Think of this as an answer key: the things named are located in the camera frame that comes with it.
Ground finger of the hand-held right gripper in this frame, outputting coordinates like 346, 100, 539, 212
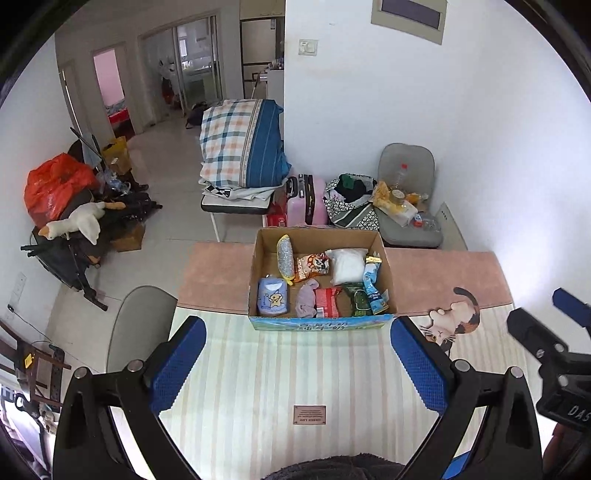
507, 307, 568, 368
553, 288, 591, 327

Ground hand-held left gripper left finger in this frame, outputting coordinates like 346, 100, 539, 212
53, 315, 207, 480

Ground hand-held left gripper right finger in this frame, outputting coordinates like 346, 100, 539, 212
390, 316, 543, 480

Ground green packet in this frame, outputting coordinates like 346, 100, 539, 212
342, 282, 374, 317

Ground light blue stick packet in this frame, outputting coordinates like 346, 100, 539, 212
361, 255, 391, 315

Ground red snack packet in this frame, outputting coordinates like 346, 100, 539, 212
315, 286, 345, 319

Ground blue tissue pack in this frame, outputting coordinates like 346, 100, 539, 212
256, 276, 291, 317

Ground white powder bag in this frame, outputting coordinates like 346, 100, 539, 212
324, 248, 369, 285

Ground purple sock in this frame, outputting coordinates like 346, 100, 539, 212
295, 278, 320, 319

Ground printed cardboard box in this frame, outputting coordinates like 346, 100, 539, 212
248, 227, 397, 332

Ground orange cartoon snack packet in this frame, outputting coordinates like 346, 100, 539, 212
294, 253, 331, 283

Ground silver glitter packet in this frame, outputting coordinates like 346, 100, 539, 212
276, 234, 296, 283

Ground person's right forearm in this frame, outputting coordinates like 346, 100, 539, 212
547, 422, 591, 480

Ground cat-shaped mat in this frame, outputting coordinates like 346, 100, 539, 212
419, 287, 481, 354

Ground grey chair back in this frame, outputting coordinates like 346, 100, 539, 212
107, 285, 178, 374

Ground blue seat cushion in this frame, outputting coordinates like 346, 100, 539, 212
438, 450, 472, 480

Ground white leaning board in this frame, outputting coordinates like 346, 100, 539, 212
436, 202, 468, 252

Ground small brown cardboard box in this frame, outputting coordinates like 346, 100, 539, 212
111, 222, 146, 252

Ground dark fuzzy clothing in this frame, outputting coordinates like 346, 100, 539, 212
261, 455, 409, 480

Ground white wrapped pack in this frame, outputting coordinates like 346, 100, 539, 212
390, 200, 419, 227

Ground dark wooden chair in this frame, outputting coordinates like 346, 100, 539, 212
0, 318, 72, 416

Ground black stroller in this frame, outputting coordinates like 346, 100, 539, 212
21, 127, 162, 312

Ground black and white patterned bag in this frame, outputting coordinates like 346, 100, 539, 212
323, 174, 380, 229

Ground yellow plastic bag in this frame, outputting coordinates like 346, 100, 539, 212
372, 181, 398, 208

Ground white goose plush toy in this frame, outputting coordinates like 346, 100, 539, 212
38, 202, 107, 245

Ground clear plastic bottle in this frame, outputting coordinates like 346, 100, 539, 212
392, 163, 411, 195

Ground pink suitcase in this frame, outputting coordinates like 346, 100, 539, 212
285, 174, 329, 227

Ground grey cushioned chair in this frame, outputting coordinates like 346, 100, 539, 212
373, 143, 444, 249

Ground orange plastic bag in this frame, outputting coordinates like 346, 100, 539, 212
24, 154, 100, 228

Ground yellow paper bag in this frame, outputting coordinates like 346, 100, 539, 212
102, 136, 132, 174

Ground plaid bedding bundle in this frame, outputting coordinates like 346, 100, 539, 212
199, 98, 293, 189

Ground white wall socket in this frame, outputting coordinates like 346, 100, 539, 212
7, 272, 26, 315

